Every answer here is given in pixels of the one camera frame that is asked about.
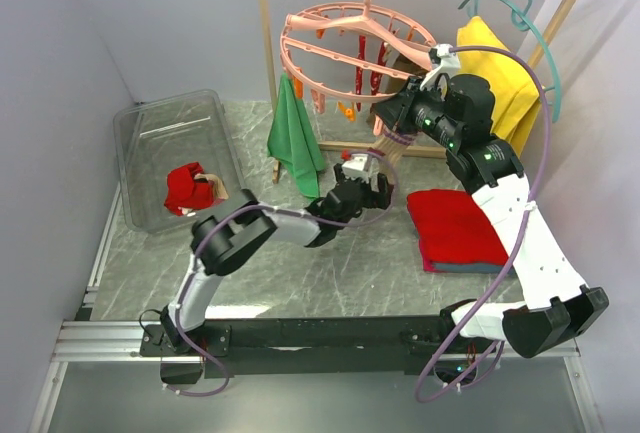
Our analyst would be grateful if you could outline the red patterned sock pair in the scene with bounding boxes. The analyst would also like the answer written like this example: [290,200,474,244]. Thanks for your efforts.
[348,30,391,102]

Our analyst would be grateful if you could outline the purple cable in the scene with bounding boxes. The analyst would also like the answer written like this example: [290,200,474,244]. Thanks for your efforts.
[414,45,554,404]
[139,150,399,399]

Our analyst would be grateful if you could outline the striped beige purple sock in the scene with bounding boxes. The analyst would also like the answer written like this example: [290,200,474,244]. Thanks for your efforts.
[195,173,229,203]

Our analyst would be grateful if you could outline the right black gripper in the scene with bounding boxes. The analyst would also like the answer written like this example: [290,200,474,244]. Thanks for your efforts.
[371,76,460,149]

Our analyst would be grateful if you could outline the green hanging cloth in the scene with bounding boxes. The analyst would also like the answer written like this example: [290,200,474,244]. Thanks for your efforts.
[267,73,326,199]

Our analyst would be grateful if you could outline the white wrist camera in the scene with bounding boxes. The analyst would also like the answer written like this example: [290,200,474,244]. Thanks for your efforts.
[420,44,461,91]
[340,151,372,182]

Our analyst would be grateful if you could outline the red sock front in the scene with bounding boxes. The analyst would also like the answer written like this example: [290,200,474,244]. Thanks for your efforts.
[164,180,214,216]

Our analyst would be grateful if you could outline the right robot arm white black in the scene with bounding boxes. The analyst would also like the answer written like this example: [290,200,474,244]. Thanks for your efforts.
[374,74,609,358]

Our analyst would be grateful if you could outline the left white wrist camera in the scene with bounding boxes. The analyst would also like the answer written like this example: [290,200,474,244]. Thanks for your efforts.
[340,151,372,182]

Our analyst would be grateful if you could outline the black base bar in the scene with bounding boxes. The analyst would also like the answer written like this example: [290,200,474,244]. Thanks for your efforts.
[139,316,476,378]

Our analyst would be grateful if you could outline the brown sock pair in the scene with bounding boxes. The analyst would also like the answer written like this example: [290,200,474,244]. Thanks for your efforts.
[367,55,426,127]

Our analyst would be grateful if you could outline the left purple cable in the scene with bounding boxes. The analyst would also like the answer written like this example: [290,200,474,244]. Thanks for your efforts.
[139,150,399,399]

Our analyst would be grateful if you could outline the yellow hanging cloth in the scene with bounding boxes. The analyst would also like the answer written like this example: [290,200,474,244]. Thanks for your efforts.
[455,14,546,157]

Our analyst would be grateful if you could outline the teal plastic hanger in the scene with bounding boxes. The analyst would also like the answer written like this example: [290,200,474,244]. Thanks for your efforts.
[457,0,563,122]

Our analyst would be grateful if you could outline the pink round clip hanger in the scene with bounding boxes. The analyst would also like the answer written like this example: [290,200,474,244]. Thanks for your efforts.
[279,0,436,122]

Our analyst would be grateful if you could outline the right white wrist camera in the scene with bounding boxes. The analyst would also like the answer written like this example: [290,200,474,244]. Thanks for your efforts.
[420,44,461,91]

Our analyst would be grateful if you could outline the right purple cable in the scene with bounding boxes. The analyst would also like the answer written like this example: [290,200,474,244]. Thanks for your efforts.
[414,45,554,404]

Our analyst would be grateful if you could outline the clear plastic bin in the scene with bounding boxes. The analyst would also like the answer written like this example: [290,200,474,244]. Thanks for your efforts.
[113,89,245,234]

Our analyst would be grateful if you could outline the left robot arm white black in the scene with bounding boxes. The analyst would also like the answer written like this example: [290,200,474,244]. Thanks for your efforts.
[160,165,394,355]

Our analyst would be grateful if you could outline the red folded towel stack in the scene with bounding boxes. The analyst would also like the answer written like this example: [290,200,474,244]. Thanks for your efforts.
[407,189,508,274]

